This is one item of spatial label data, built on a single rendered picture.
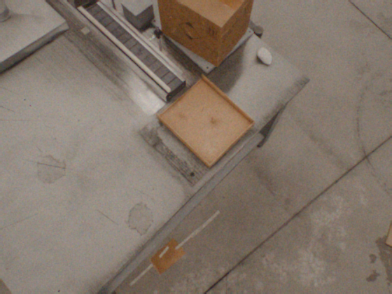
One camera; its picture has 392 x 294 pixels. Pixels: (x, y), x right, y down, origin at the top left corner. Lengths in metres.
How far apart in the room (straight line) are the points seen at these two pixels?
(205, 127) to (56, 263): 0.69
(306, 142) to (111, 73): 1.36
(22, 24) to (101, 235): 0.93
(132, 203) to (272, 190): 1.11
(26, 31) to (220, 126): 0.89
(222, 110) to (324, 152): 1.11
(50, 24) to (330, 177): 1.75
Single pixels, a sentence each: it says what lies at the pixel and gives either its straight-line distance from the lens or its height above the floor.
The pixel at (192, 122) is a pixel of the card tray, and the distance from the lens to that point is 1.44.
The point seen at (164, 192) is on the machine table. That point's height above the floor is 0.83.
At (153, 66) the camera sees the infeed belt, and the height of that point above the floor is 0.88.
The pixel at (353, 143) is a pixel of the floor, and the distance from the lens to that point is 2.52.
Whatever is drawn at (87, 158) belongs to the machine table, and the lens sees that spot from 1.45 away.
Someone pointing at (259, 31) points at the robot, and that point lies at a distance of 2.35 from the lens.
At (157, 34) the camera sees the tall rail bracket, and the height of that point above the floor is 0.97.
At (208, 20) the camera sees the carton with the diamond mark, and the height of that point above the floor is 1.12.
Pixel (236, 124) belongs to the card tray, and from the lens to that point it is 1.45.
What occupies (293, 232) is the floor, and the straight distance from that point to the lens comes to 2.25.
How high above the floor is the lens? 2.16
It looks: 66 degrees down
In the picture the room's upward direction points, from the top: 10 degrees clockwise
